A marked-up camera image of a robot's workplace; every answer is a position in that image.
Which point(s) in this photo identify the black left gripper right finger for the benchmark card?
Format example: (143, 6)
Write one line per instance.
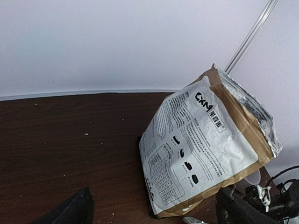
(231, 209)

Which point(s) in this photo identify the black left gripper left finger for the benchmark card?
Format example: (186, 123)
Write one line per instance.
(77, 209)

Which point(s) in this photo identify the metal spoon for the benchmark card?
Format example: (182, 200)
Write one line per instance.
(191, 220)

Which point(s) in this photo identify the brown dog food bag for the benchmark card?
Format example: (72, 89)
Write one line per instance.
(204, 137)

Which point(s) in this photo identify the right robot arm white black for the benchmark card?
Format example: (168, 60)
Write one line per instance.
(280, 207)

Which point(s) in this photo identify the white double pet bowl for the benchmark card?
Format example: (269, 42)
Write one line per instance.
(253, 179)

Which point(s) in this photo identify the right aluminium corner post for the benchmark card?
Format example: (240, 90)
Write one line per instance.
(254, 31)

